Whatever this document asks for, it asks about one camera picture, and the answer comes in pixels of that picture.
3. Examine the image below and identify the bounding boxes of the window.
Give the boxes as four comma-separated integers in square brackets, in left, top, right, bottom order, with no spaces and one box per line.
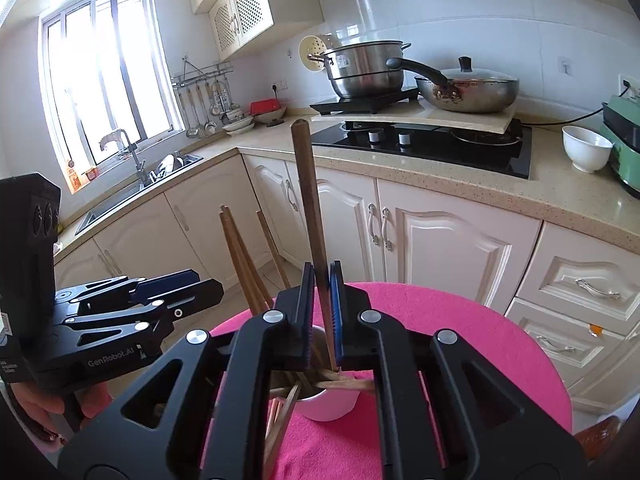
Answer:
[39,0,187,182]

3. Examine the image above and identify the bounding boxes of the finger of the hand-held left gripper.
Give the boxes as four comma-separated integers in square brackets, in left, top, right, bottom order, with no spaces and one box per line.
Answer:
[56,269,201,306]
[52,279,224,333]

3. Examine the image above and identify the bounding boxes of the stainless steel pot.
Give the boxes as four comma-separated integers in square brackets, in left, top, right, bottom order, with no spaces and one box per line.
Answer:
[305,40,412,101]

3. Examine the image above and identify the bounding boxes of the cream colander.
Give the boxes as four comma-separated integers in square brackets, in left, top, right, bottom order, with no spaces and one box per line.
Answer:
[298,33,341,74]

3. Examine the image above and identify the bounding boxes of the wide white bowl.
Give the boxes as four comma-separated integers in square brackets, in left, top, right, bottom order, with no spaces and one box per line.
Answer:
[250,104,289,124]

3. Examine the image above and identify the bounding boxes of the metal utensil rack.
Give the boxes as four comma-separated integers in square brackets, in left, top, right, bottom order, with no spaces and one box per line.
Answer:
[170,57,234,92]

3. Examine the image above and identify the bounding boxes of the black induction cooker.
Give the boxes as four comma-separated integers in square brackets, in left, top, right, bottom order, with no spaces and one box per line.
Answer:
[308,85,420,115]

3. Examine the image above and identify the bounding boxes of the light bamboo chopstick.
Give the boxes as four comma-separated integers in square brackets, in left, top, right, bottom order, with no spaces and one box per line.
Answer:
[314,378,376,394]

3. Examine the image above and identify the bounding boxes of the cream lattice wall cabinet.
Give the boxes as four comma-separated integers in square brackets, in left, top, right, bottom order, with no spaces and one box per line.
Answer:
[185,0,275,62]

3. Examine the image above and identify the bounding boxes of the black glass gas hob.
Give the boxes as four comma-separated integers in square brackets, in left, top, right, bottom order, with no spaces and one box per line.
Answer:
[310,118,532,180]

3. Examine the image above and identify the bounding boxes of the stack of white bowls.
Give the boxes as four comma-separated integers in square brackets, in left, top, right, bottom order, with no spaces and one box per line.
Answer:
[221,114,255,135]

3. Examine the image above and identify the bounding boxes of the red plastic box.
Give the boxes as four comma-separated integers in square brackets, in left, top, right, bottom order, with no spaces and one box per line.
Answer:
[248,98,282,117]

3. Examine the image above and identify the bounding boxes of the small orange packet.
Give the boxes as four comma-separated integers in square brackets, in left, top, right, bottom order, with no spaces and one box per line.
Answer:
[65,159,84,193]

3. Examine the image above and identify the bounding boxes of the wooden board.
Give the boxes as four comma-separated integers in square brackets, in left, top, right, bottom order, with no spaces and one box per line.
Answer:
[310,97,531,136]

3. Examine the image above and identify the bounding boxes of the light brown wooden chopstick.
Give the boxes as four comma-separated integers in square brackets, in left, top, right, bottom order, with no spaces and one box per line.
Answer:
[256,209,292,292]

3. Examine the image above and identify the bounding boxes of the steel kitchen faucet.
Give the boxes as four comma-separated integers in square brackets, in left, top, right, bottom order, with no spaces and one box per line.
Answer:
[98,128,147,187]

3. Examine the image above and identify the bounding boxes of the cream kitchen base cabinets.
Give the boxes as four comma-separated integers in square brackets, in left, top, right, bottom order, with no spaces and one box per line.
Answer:
[52,146,640,417]

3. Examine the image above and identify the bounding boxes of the person's left hand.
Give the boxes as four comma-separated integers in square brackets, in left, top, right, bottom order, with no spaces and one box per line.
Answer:
[11,382,114,443]

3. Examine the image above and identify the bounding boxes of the steel wok with black handle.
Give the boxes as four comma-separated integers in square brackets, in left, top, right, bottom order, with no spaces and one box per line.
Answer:
[385,57,521,114]

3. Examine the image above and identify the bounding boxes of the dishes in sink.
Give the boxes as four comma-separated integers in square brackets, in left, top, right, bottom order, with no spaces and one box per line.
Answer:
[149,154,184,184]

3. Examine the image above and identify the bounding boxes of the thin bamboo chopstick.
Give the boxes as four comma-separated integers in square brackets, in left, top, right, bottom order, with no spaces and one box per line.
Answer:
[262,383,302,467]

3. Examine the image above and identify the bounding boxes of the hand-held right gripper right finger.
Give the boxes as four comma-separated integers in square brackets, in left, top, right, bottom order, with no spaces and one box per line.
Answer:
[330,260,586,480]

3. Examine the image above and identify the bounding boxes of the green electric cooker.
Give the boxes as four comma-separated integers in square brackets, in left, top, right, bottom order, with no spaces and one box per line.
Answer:
[601,94,640,199]

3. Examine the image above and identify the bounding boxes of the white cup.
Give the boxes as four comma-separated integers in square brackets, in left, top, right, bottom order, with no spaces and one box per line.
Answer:
[270,325,361,422]

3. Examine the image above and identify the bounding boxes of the black power cord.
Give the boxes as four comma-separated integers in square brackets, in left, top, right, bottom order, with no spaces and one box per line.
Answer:
[519,84,632,127]

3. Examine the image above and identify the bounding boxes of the steel sink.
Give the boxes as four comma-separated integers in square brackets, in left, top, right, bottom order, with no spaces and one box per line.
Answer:
[74,152,204,237]

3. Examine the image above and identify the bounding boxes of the row of hanging ladles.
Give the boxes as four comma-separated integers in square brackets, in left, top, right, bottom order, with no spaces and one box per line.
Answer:
[184,80,241,139]

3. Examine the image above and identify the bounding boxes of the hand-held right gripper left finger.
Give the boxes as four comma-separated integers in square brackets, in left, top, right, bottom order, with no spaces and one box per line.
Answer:
[57,262,316,480]

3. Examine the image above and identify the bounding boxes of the dark brown wooden chopstick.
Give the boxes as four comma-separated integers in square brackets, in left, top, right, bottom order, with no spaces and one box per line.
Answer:
[291,119,341,374]

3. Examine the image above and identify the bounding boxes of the glass wok lid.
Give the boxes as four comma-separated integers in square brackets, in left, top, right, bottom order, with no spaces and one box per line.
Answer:
[442,56,519,84]

